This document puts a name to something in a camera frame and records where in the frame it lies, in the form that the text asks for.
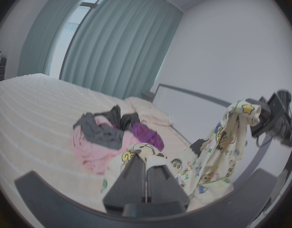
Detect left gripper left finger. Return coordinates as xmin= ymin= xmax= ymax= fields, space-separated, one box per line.
xmin=102 ymin=151 xmax=147 ymax=217

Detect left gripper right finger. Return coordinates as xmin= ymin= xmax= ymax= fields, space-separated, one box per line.
xmin=146 ymin=165 xmax=191 ymax=214

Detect white printed pyjama top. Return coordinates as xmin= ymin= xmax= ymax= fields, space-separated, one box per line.
xmin=102 ymin=100 xmax=261 ymax=199

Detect pile of clothes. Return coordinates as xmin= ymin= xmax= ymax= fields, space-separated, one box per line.
xmin=72 ymin=105 xmax=165 ymax=175

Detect bed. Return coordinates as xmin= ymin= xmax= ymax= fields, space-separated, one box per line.
xmin=0 ymin=73 xmax=276 ymax=211

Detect pink pillow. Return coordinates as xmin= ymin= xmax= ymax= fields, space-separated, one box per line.
xmin=125 ymin=97 xmax=172 ymax=126

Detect grey bedside table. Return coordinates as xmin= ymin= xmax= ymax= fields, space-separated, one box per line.
xmin=141 ymin=91 xmax=156 ymax=101

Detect blue-green curtain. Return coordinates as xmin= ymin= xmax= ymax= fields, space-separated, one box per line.
xmin=62 ymin=0 xmax=183 ymax=99
xmin=18 ymin=0 xmax=94 ymax=75

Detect window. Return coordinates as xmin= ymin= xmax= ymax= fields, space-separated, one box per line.
xmin=43 ymin=0 xmax=118 ymax=80

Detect black chest of drawers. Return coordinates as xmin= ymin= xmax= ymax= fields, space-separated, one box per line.
xmin=0 ymin=51 xmax=7 ymax=84

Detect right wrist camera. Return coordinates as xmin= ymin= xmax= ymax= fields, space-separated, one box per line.
xmin=267 ymin=93 xmax=283 ymax=120

